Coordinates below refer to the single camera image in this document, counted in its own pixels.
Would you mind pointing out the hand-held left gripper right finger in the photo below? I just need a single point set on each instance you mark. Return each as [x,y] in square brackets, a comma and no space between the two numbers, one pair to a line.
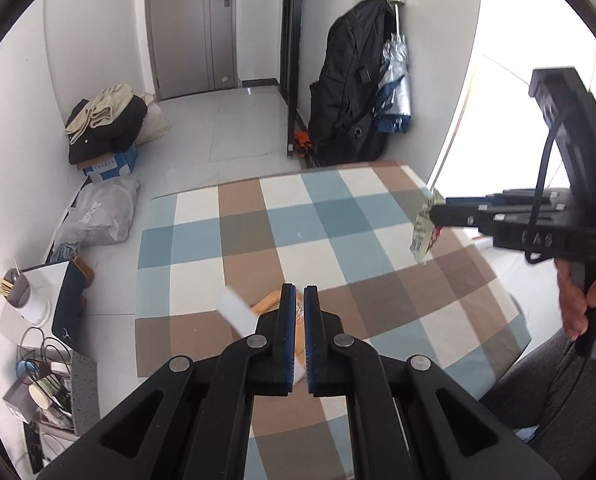
[312,330]

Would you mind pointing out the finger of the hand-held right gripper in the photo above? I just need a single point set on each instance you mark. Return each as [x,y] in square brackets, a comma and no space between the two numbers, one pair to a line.
[470,201]
[458,216]

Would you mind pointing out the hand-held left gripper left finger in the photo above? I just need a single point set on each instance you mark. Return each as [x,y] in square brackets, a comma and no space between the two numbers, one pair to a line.
[288,320]

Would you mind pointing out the yellow snack wrapper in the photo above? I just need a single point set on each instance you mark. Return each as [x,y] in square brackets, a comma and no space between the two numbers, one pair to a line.
[267,306]

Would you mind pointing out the small pale printed wrapper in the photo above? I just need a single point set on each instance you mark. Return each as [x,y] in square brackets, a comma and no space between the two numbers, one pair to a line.
[420,240]

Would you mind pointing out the white tissue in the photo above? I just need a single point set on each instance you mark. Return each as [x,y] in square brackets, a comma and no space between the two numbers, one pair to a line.
[233,310]

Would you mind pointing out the person's right hand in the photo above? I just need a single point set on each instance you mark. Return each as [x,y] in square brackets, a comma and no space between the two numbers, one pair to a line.
[570,305]

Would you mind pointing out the checked cloth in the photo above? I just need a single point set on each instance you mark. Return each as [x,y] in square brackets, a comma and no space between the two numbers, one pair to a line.
[328,220]

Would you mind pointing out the silver folded umbrella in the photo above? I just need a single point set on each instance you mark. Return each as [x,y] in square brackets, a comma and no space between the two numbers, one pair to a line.
[395,85]

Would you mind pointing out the person's grey trouser leg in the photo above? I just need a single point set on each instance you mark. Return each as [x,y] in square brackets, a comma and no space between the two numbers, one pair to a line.
[543,390]

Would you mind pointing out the black backpack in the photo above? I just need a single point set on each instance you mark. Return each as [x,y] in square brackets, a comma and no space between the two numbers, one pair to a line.
[348,90]

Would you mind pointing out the white gold-trimmed wardrobe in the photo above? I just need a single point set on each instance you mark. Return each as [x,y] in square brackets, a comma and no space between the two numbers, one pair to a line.
[498,35]

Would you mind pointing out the orange tool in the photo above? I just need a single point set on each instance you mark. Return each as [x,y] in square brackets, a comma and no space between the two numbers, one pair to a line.
[303,142]

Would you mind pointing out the wooden stand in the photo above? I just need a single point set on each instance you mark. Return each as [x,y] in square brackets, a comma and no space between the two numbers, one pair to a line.
[85,275]

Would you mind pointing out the grey speckled board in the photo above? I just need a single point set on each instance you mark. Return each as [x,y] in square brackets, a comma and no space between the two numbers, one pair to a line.
[85,395]

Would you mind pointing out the grey plastic bag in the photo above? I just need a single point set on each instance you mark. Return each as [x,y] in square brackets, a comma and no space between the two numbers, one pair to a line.
[100,210]

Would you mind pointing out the dark blue flat case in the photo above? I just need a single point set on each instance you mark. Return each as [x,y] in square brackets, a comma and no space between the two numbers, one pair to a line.
[70,305]

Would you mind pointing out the blue and white cardboard box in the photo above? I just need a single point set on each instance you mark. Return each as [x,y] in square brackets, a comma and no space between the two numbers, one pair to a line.
[110,165]

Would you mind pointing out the white bag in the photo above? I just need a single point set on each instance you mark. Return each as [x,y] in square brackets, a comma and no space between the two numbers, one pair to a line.
[155,122]

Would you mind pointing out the green striped paper cup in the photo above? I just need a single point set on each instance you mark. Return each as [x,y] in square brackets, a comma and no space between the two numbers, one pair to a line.
[43,394]

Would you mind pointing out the black folded clothing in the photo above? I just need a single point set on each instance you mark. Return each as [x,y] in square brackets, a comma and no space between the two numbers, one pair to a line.
[113,132]

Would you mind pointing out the light blue round object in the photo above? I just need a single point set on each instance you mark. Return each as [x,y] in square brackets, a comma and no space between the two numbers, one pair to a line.
[27,369]

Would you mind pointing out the grey toothpick cup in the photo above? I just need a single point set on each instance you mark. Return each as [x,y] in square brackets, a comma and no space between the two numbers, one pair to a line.
[18,287]

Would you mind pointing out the beige folded cloth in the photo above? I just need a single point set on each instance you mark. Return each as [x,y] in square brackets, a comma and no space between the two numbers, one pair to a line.
[105,105]

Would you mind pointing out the grey door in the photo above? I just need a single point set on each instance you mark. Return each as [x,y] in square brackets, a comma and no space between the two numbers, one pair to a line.
[183,25]

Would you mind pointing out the black metal frame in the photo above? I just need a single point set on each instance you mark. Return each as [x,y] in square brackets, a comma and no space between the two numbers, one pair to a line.
[290,60]

